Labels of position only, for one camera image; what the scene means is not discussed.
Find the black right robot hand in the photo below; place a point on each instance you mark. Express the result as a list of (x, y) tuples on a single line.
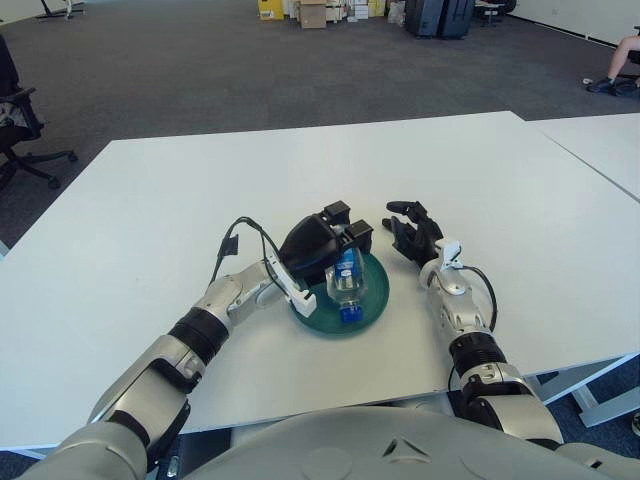
[(415, 237)]

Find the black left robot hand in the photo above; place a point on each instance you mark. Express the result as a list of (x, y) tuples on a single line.
[(310, 245)]

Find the clear bottle with blue cap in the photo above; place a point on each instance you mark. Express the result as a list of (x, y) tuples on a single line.
[(347, 285)]

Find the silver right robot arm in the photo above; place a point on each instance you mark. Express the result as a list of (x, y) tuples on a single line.
[(465, 315)]

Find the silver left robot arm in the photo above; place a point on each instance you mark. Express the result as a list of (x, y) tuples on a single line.
[(205, 320)]

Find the green round plate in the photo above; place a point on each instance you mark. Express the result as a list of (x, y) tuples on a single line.
[(377, 295)]

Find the grey robot torso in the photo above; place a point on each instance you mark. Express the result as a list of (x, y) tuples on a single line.
[(400, 450)]

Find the white bag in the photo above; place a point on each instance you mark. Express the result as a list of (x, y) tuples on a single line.
[(397, 14)]

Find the brown cardboard box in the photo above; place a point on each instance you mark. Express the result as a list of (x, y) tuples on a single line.
[(313, 14)]

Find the stack of white boxes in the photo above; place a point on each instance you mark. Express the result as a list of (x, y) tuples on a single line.
[(357, 10)]

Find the yellow box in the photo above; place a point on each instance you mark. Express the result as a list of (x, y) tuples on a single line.
[(270, 9)]

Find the black swivel chair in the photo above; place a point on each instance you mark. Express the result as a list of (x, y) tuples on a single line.
[(492, 7)]

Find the seated person's legs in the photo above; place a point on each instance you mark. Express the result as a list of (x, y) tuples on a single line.
[(620, 55)]

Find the black wheeled stand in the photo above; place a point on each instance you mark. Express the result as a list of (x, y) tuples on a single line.
[(636, 425)]

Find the black office chair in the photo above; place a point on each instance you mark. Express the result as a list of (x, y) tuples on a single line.
[(20, 117)]

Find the white desk leg stand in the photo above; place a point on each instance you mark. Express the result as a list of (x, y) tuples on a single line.
[(67, 6)]

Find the white table leg frame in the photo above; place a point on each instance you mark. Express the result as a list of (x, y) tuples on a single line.
[(607, 412)]

